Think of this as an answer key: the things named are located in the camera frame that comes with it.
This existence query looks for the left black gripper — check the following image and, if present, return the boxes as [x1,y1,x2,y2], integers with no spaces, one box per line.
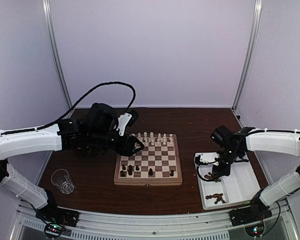
[88,129,145,157]

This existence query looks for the brown chess pieces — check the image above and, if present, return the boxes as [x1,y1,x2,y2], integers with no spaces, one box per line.
[204,172,221,183]

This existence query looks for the wooden chess board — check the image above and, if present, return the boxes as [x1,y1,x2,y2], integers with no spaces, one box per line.
[113,135,183,187]

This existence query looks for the dark king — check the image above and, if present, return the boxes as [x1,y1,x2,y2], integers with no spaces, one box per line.
[148,168,154,176]

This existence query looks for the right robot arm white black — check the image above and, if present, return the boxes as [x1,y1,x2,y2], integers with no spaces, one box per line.
[210,125,300,221]

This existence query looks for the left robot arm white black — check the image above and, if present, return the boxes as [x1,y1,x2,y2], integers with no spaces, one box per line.
[0,103,145,222]

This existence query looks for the white chess pieces row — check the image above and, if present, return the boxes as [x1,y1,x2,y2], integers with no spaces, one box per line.
[131,132,177,147]

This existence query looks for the brown chess piece pile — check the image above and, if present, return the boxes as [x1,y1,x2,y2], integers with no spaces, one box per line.
[205,193,227,205]

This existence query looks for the white plastic compartment tray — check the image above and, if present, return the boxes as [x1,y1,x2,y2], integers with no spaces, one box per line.
[194,162,261,211]

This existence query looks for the clear drinking glass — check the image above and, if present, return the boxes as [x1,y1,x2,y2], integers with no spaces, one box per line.
[50,168,75,195]

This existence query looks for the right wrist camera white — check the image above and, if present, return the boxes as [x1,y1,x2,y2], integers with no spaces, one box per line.
[194,152,220,166]

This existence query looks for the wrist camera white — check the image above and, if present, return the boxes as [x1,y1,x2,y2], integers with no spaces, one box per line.
[194,152,220,166]
[115,110,139,136]

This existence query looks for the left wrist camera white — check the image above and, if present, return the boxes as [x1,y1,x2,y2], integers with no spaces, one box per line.
[115,110,139,136]

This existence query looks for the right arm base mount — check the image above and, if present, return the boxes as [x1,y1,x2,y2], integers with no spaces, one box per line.
[229,207,273,227]

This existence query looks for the front aluminium rail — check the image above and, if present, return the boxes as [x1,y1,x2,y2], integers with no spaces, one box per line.
[11,197,298,240]

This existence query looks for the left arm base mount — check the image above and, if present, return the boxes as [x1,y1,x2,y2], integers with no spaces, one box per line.
[35,207,80,227]

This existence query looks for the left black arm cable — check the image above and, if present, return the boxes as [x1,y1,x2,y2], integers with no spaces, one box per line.
[34,81,137,131]

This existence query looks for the left aluminium frame post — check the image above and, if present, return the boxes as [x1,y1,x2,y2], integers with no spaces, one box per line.
[42,0,73,109]

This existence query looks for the aluminium frame post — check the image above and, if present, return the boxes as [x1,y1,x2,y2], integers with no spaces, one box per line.
[231,0,263,112]
[42,0,73,109]

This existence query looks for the right aluminium frame post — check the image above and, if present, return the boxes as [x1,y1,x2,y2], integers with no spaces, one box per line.
[231,0,263,112]

